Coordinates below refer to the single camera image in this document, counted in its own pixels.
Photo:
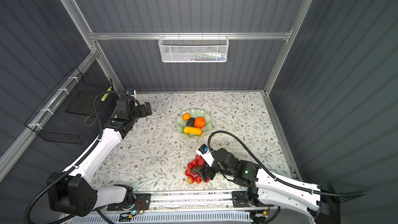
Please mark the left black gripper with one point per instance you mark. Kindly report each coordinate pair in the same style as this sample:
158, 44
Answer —
142, 108

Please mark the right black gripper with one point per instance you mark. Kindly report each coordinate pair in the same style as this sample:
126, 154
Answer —
201, 171

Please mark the red fake grape bunch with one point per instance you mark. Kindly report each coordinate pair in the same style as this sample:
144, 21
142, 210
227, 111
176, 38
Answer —
194, 171

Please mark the yellow fake fruit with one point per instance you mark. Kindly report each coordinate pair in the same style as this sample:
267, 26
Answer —
192, 130

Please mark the large orange fake fruit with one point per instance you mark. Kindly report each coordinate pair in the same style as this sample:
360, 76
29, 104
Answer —
200, 122

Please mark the green scalloped fruit bowl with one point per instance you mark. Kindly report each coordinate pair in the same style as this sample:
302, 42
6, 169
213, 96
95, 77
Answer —
195, 113

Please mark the dark fake avocado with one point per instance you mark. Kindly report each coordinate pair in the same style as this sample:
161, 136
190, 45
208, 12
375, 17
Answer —
191, 123

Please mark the small orange fake tangerine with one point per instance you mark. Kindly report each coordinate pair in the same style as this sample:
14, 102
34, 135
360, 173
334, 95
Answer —
186, 117

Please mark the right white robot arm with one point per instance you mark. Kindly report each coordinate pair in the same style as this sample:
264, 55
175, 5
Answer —
329, 212

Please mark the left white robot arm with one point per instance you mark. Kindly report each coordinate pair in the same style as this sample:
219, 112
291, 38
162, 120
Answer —
80, 173

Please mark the yellow marker in basket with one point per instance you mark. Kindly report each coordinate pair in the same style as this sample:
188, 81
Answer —
105, 95

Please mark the floral table mat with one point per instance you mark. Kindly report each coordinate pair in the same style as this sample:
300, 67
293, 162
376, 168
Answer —
154, 155

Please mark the items in white basket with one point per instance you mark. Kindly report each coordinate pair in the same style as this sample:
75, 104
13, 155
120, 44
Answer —
209, 56

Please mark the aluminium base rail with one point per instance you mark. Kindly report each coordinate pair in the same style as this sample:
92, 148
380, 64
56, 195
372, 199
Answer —
192, 200

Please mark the black wire basket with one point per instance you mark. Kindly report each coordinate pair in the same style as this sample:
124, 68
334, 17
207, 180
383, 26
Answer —
69, 116

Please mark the white wire mesh basket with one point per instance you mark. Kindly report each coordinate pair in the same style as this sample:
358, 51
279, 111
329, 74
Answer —
178, 49

